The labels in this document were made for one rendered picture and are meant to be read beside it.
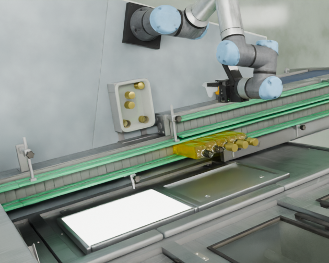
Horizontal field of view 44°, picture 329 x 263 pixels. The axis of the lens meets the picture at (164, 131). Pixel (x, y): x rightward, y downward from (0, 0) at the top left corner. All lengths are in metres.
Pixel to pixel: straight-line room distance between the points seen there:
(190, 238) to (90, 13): 1.06
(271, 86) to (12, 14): 1.05
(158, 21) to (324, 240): 1.03
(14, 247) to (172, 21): 1.33
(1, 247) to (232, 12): 1.03
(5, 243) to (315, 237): 0.99
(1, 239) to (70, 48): 1.31
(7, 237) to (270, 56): 1.02
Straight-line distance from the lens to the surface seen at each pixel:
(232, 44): 1.32
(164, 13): 1.76
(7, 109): 1.79
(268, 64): 1.40
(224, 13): 1.38
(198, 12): 1.77
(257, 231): 1.42
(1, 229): 0.68
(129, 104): 1.88
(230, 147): 1.78
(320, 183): 1.78
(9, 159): 1.81
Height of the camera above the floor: 2.51
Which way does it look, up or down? 59 degrees down
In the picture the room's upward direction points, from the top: 101 degrees clockwise
